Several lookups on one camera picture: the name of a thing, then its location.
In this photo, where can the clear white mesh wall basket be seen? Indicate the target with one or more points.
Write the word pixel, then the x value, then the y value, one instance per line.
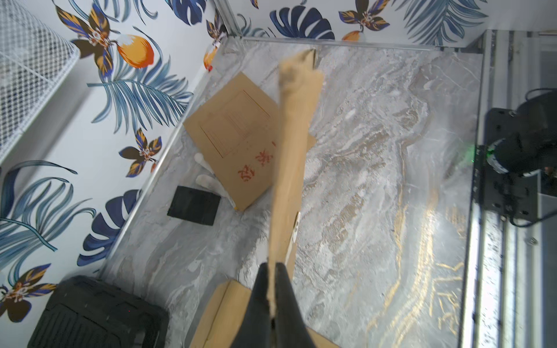
pixel 35 61

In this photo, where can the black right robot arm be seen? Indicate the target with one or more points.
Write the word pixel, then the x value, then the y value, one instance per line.
pixel 520 158

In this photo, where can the small black box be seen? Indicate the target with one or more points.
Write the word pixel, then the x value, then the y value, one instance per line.
pixel 193 205

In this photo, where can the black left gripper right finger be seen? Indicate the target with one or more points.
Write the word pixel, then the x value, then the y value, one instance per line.
pixel 290 330

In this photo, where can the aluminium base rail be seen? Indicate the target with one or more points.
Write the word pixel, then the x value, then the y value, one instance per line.
pixel 510 273

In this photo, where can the black plastic tool case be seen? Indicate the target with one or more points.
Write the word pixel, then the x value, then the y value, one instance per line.
pixel 87 312

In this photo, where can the brown kraft file bag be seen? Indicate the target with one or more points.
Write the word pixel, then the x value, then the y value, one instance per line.
pixel 300 85
pixel 223 316
pixel 237 131

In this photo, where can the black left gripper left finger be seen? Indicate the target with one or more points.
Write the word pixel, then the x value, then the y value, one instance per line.
pixel 255 330

